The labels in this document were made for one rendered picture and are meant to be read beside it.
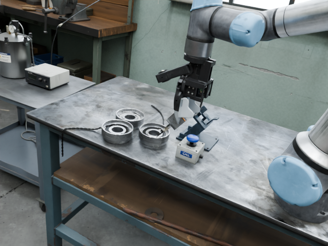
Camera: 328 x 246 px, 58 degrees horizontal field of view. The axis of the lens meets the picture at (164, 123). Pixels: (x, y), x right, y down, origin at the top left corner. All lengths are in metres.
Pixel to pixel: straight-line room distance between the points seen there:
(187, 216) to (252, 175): 0.30
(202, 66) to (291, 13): 0.24
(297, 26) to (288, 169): 0.34
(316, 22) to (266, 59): 1.70
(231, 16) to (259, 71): 1.77
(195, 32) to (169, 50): 1.92
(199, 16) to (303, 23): 0.24
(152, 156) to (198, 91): 0.26
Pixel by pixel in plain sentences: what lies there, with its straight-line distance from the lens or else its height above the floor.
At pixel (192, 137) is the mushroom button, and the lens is 0.93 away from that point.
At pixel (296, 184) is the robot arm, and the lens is 0.68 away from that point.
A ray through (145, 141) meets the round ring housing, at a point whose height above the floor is 0.82.
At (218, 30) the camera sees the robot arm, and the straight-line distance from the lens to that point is 0.75.
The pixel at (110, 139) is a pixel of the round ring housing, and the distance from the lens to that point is 0.97.
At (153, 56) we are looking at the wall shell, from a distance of 2.78.
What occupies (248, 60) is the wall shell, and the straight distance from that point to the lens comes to 2.49.
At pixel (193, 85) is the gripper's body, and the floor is 1.06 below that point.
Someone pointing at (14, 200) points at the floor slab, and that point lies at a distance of 2.01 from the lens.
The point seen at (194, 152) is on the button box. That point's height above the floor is 0.84.
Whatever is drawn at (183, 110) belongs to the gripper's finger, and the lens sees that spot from 0.86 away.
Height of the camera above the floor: 1.33
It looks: 27 degrees down
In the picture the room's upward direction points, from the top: 9 degrees clockwise
